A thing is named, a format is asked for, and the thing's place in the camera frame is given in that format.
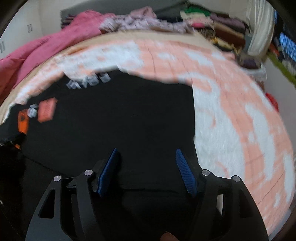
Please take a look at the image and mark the black sweater orange cuffs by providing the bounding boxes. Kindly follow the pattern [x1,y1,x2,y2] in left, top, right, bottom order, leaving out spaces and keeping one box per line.
[1,70,197,240]

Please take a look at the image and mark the white wardrobe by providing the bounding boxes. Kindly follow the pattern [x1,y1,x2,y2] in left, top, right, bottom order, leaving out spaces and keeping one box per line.
[1,0,43,58]

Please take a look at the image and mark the stack of folded clothes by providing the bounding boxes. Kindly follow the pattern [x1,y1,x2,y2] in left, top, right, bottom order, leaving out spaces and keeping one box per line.
[180,4,249,53]

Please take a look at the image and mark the red plastic bag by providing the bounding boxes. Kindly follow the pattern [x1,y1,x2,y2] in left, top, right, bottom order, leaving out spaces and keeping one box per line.
[265,93,279,112]

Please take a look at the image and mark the pink quilted comforter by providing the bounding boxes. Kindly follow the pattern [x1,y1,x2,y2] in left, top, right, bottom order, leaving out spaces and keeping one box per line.
[1,10,115,102]

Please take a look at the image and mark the right hand thumb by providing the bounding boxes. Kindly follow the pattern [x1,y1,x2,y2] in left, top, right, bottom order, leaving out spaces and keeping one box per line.
[160,232,179,241]

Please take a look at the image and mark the orange white plaid blanket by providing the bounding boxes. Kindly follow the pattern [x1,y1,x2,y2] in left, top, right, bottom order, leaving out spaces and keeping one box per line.
[12,39,295,234]

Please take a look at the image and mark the white plastic bag of clothes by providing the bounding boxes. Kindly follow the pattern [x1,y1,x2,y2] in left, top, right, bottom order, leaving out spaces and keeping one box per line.
[236,55,267,82]

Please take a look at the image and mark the white curtain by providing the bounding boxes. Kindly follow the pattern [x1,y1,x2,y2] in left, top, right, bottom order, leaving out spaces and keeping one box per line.
[246,0,275,58]

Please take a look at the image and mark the lilac crumpled clothes pile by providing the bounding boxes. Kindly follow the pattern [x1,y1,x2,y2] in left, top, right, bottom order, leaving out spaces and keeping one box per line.
[99,6,193,34]

